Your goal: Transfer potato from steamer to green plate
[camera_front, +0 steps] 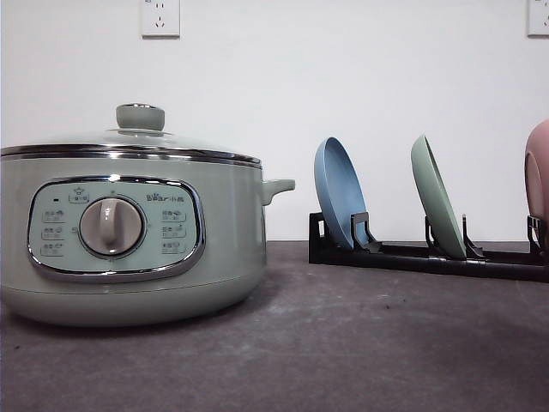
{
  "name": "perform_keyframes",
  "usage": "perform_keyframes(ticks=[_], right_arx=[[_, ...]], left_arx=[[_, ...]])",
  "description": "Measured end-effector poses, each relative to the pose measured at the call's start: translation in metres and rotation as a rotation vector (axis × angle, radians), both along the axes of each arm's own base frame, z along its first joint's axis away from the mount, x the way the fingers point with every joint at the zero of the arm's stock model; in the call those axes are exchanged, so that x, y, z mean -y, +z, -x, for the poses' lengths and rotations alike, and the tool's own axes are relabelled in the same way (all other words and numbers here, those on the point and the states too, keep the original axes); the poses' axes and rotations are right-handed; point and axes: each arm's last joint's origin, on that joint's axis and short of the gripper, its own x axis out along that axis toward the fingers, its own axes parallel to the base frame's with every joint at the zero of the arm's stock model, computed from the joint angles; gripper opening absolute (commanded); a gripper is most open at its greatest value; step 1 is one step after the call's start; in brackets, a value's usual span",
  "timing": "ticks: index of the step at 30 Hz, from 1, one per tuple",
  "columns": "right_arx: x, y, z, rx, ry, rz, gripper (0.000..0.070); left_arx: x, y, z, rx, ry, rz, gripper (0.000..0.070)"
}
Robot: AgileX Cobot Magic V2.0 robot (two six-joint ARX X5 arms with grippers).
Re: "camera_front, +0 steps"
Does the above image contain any glass lid with green knob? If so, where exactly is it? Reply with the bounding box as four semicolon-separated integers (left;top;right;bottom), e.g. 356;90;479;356
0;104;262;167

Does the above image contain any green plate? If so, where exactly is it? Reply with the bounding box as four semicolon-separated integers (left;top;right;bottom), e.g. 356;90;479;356
411;135;467;260

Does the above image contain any blue plate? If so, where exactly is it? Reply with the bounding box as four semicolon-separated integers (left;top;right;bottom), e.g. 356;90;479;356
314;136;368;249

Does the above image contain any black plate rack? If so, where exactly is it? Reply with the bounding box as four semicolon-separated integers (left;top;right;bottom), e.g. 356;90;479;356
309;212;549;282

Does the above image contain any green electric steamer pot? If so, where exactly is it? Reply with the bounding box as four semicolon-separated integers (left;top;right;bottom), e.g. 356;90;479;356
0;145;294;326

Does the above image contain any pink plate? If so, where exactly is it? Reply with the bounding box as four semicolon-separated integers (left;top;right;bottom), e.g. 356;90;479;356
524;119;549;254

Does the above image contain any white wall socket left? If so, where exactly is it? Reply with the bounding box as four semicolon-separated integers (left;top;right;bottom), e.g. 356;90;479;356
141;0;180;41

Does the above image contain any white wall socket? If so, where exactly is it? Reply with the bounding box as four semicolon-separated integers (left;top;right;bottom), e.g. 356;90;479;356
141;0;180;41
522;0;549;41

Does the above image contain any white wall socket right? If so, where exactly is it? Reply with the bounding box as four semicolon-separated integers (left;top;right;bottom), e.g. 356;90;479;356
522;0;549;41

